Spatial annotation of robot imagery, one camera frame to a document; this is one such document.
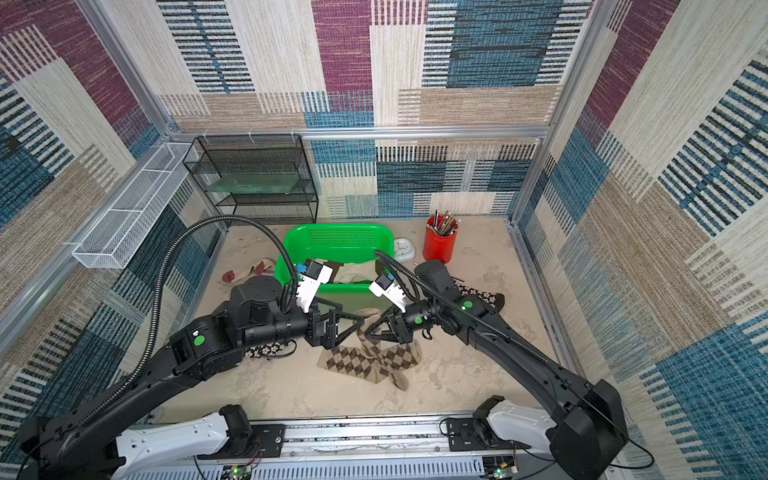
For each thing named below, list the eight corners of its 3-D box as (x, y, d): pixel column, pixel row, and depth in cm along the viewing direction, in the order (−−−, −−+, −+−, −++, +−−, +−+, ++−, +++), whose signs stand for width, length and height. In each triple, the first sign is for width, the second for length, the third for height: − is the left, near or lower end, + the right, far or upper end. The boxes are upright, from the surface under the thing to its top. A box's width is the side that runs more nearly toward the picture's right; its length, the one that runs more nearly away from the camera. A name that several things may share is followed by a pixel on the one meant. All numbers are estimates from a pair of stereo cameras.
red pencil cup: (420, 259, 108) (424, 233, 98) (426, 235, 116) (430, 208, 105) (449, 265, 106) (455, 239, 96) (453, 240, 114) (460, 214, 103)
